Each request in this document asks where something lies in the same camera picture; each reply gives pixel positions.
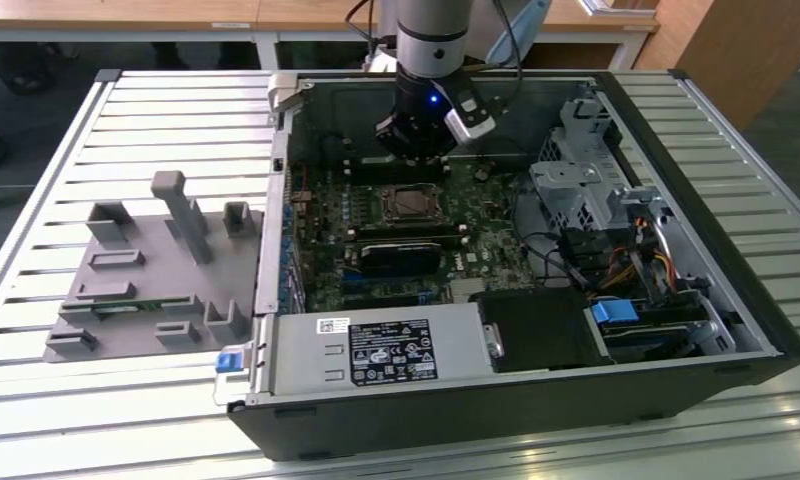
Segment silver power supply unit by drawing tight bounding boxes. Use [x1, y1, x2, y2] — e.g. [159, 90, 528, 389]
[265, 301, 498, 404]

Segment black open PC case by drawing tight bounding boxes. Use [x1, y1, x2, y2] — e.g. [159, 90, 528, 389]
[209, 69, 800, 462]

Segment CPU with silver top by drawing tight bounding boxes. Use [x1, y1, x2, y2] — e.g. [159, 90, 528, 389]
[397, 191, 440, 214]

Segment black graphics card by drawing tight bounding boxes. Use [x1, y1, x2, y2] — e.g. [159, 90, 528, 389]
[357, 240, 445, 279]

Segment metal socket cover frame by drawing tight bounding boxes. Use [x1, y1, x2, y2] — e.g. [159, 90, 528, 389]
[382, 185, 450, 221]

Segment orange yellow power wires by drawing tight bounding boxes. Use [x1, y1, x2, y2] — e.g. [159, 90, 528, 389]
[598, 247, 679, 294]

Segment green RAM stick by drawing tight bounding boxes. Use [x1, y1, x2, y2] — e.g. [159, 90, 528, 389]
[91, 297, 191, 316]

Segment CPU socket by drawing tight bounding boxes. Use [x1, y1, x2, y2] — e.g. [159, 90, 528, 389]
[378, 182, 452, 224]

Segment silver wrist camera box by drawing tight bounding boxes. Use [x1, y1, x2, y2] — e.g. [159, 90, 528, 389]
[442, 79, 498, 146]

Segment grey parts rack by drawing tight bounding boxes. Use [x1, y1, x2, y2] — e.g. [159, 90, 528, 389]
[42, 170, 268, 365]

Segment wooden desk white frame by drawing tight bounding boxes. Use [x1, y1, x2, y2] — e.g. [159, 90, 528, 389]
[0, 0, 661, 71]

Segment green motherboard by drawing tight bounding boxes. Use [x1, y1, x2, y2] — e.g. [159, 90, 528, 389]
[285, 154, 541, 314]

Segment hard disk in blue carrier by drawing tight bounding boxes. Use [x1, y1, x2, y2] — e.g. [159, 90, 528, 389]
[589, 298, 708, 364]

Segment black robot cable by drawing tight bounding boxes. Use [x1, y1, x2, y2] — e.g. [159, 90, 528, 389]
[489, 0, 528, 109]

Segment black plastic shroud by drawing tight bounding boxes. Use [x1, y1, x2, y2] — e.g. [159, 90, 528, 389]
[473, 288, 612, 375]

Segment silver finned heatsink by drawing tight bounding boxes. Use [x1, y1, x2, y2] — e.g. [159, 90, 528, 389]
[449, 278, 489, 304]

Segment silver metal drive cage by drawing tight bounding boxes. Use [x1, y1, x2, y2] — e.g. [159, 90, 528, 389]
[525, 97, 675, 241]

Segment wooden cabinet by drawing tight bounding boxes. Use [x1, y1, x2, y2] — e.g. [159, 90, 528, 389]
[632, 0, 800, 132]

